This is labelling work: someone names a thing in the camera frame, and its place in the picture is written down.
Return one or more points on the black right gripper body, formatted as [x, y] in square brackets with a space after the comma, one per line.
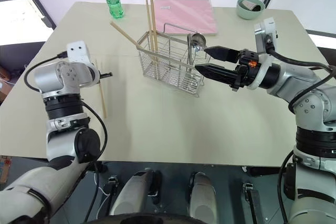
[245, 75]

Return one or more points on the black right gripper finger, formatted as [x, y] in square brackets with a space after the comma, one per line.
[223, 54]
[220, 74]

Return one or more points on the metal spoon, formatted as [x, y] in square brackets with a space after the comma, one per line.
[198, 41]

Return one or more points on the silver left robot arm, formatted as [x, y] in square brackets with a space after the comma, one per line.
[52, 77]

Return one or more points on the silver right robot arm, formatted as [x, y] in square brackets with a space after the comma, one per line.
[291, 77]

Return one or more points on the wooden chopstick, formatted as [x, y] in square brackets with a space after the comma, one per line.
[102, 98]
[153, 19]
[148, 19]
[126, 36]

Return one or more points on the pale green bowl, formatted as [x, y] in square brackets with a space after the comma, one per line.
[248, 14]

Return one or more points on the pink paper folder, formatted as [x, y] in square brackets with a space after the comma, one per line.
[183, 14]

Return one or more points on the grey crumpled cloth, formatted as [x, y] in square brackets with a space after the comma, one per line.
[250, 5]

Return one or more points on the silver left robot leg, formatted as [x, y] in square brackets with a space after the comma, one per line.
[134, 195]

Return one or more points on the silver robot leg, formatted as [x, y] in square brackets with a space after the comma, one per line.
[203, 197]
[134, 195]

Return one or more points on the silver right robot leg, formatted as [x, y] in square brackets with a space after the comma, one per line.
[203, 197]

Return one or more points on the cardboard box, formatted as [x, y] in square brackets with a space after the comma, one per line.
[4, 169]

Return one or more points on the dark rounded robot torso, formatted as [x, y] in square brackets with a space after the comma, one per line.
[157, 220]

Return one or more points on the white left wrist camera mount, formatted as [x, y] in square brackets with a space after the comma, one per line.
[77, 51]

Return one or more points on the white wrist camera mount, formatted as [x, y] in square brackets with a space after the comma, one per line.
[270, 26]
[77, 51]

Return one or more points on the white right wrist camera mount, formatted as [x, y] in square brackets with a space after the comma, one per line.
[270, 26]

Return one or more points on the black floor bracket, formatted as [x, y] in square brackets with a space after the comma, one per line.
[253, 200]
[113, 184]

